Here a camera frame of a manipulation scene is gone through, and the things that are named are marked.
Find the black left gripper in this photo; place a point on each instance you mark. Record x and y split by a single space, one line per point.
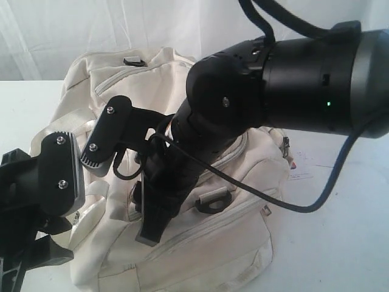
26 231

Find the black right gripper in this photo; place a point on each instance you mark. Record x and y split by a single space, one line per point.
171 172

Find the cream white duffel bag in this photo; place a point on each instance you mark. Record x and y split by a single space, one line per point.
218 242

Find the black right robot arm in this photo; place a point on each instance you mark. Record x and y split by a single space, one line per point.
337 83

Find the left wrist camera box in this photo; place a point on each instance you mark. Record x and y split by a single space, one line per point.
60 175

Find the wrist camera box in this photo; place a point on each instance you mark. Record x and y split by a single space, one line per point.
99 150
60 175

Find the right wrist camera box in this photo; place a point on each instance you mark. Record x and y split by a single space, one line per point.
99 150

